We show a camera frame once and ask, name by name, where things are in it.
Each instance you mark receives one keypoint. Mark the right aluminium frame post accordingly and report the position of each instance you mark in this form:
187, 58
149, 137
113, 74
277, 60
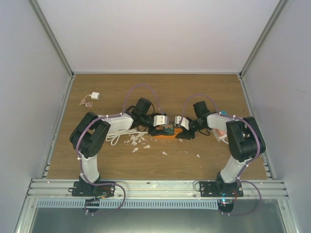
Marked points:
265, 32

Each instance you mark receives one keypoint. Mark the pink charger plug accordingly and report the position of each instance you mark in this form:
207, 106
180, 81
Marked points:
220, 133

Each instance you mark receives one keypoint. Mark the white usb charger plug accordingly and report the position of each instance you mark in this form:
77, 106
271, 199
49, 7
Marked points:
95, 96

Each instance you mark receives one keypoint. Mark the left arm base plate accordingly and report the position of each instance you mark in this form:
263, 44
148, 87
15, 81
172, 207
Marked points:
83, 189

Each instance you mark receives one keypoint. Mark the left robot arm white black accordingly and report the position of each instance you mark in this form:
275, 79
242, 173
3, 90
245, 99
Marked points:
89, 135

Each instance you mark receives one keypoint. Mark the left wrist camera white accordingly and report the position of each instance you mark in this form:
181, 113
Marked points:
160, 120

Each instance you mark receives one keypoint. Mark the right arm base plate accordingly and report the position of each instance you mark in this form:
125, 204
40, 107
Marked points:
223, 190

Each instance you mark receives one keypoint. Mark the white pink power strip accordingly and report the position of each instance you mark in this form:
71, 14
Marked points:
223, 139

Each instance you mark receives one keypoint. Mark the grey slotted cable duct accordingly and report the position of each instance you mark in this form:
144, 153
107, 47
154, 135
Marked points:
129, 204

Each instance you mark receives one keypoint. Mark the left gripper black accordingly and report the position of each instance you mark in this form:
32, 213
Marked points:
154, 132

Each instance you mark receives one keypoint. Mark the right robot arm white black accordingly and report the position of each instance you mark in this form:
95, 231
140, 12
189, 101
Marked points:
244, 139

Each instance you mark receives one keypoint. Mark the orange power strip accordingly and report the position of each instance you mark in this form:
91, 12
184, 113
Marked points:
176, 132

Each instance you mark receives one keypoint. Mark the aluminium frame post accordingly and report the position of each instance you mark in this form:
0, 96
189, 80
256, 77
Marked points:
46, 27
265, 32

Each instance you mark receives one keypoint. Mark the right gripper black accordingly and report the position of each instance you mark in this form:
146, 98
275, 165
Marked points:
186, 135

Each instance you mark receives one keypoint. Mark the left aluminium frame post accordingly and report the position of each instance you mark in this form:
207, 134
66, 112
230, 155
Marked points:
46, 27

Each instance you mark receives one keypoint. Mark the green dragon cube plug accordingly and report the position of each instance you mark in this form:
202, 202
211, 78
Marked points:
169, 129

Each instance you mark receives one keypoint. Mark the aluminium front rail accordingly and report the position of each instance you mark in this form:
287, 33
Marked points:
149, 189

